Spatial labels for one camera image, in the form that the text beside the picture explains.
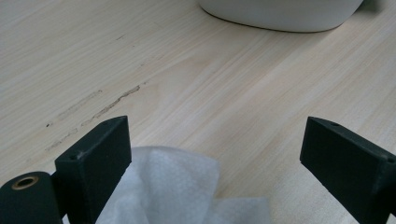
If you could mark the white tissue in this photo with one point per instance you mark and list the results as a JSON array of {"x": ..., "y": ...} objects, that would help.
[{"x": 174, "y": 186}]

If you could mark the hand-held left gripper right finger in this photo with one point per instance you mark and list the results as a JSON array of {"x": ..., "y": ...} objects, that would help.
[{"x": 348, "y": 168}]

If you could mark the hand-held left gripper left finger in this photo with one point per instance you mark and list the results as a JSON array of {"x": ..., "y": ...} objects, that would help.
[{"x": 93, "y": 161}]

